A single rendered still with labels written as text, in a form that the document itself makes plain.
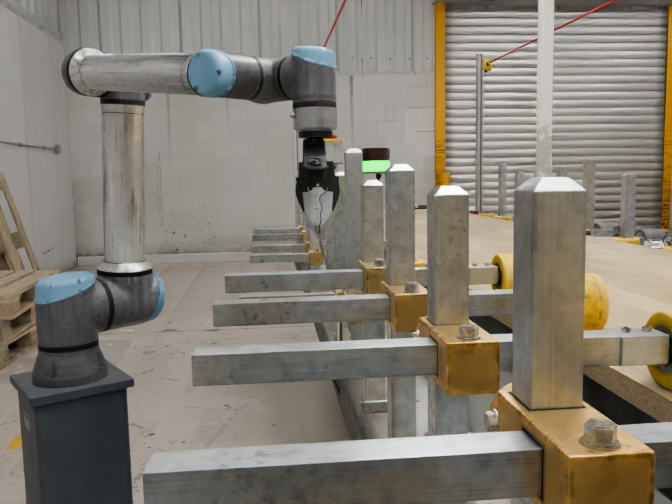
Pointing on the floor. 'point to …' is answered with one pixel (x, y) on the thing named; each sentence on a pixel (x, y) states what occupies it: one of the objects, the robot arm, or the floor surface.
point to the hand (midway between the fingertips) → (318, 228)
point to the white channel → (544, 87)
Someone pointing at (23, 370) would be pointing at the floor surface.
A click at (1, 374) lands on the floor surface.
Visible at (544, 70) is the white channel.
